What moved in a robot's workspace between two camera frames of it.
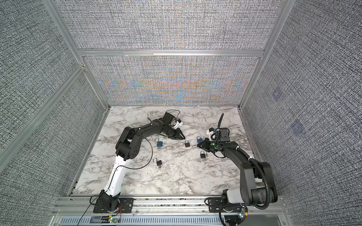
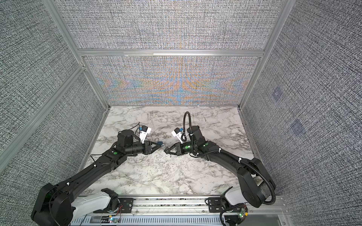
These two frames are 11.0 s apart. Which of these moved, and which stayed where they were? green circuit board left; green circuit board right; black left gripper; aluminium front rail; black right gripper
Moved: black left gripper; black right gripper
Stayed: green circuit board left; green circuit board right; aluminium front rail
